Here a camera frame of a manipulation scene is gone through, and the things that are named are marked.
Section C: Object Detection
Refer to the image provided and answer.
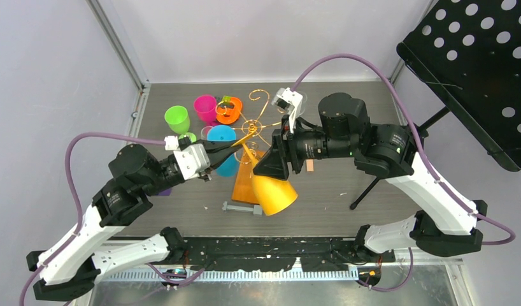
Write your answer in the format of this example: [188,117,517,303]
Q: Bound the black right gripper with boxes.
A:
[252,115,355,181]

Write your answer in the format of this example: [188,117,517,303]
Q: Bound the blue plastic wine glass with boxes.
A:
[207,125,239,177]

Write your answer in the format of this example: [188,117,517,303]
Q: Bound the orange plastic wine glass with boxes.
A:
[231,133,298,216]

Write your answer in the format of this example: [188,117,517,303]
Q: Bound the gold wire wine glass rack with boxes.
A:
[217,89,278,205]

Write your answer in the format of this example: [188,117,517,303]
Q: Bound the green plastic wine glass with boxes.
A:
[164,105,197,143]

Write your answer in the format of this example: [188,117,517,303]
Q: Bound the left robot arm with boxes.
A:
[25,136,239,302]

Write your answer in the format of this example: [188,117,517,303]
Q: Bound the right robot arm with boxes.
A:
[253,92,487,262]

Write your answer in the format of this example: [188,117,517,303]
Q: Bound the pink plastic wine glass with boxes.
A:
[194,95,217,126]

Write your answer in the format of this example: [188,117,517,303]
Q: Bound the clear wine glass back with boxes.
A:
[295,91,308,117]

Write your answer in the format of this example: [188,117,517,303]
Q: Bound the small wooden block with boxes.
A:
[306,159,315,172]

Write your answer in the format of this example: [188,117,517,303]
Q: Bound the orange plastic bowl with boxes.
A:
[216,96,243,125]

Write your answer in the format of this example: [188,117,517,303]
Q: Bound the grey bolt tool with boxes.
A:
[222,201,263,215]

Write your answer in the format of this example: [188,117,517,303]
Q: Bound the purple box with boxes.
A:
[157,188,172,196]

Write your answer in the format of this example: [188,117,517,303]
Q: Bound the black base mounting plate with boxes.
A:
[160,237,395,272]

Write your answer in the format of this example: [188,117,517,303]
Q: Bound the black perforated music stand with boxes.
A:
[349,0,521,211]

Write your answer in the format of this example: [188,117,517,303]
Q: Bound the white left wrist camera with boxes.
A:
[164,135,196,151]

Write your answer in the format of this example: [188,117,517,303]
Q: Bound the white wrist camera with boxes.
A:
[164,135,196,151]
[271,87,303,134]

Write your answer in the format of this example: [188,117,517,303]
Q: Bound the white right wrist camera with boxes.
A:
[271,87,303,134]

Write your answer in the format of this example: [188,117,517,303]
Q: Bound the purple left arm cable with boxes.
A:
[18,132,169,306]

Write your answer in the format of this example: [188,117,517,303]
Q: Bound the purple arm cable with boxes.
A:
[290,53,517,246]
[18,132,169,306]

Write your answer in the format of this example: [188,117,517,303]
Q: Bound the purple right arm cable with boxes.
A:
[290,53,517,246]

